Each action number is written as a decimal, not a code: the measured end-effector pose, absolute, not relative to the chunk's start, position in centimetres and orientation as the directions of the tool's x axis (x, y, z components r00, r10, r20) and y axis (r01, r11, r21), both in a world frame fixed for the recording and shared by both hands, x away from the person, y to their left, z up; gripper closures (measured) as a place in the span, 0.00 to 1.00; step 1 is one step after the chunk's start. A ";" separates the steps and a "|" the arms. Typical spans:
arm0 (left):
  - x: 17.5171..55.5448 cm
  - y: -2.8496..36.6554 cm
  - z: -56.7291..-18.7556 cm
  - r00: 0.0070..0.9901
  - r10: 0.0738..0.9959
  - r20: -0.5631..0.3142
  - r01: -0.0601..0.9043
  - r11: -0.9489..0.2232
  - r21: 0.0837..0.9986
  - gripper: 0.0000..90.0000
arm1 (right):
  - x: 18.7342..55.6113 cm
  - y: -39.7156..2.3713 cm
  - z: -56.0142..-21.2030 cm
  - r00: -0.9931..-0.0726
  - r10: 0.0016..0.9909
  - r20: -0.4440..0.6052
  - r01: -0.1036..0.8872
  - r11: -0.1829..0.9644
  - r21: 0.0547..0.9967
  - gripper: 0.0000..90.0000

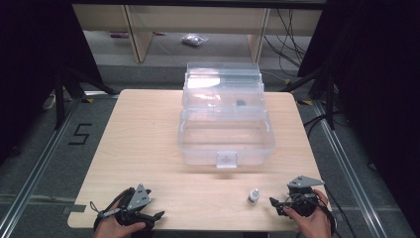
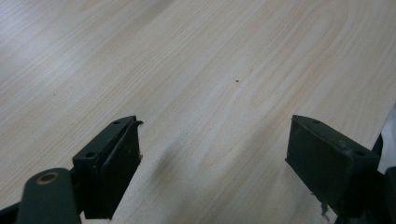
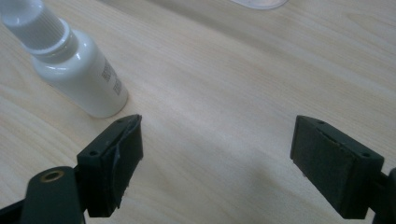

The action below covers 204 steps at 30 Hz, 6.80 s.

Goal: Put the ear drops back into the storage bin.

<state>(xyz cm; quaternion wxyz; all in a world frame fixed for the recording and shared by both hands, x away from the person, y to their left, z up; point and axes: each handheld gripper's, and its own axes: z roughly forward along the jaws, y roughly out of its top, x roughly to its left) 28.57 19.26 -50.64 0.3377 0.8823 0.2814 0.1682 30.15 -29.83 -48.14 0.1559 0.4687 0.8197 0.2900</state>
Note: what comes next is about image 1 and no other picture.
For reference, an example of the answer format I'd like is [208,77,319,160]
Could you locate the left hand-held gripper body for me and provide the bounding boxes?
[114,183,157,230]

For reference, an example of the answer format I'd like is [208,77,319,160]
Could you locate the black curtain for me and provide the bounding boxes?
[296,0,420,230]
[0,0,104,167]

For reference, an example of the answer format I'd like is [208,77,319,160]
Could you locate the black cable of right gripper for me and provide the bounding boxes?
[322,183,359,238]

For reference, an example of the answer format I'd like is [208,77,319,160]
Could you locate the small white bottle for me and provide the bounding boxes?
[247,188,261,206]

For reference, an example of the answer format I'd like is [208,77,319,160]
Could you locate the person's right hand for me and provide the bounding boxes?
[282,188,333,238]

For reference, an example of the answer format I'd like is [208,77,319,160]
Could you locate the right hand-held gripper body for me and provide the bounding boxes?
[286,175,326,218]

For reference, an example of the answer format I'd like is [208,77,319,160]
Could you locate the clear plastic bag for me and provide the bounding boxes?
[180,33,209,48]

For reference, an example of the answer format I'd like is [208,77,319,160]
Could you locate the person's left hand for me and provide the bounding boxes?
[92,189,147,238]

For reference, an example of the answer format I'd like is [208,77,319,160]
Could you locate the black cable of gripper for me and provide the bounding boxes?
[322,183,359,238]
[89,189,133,233]

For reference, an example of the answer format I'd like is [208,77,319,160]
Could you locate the light wooden shelf unit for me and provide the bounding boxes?
[71,3,323,64]

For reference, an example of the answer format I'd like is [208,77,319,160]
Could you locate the bundle of black cables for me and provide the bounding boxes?
[262,8,309,69]

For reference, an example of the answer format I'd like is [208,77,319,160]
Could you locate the metal floor rail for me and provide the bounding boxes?
[311,100,388,238]
[0,98,83,238]

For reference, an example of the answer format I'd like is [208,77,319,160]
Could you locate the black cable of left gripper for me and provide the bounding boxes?
[89,189,133,233]

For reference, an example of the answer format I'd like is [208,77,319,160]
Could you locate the black floor cable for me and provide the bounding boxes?
[302,112,328,139]

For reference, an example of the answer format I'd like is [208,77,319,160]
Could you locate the black metal stand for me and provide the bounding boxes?
[53,64,119,131]
[279,64,337,131]

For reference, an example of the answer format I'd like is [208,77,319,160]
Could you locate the clear plastic tiered storage box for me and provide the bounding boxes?
[176,61,277,170]

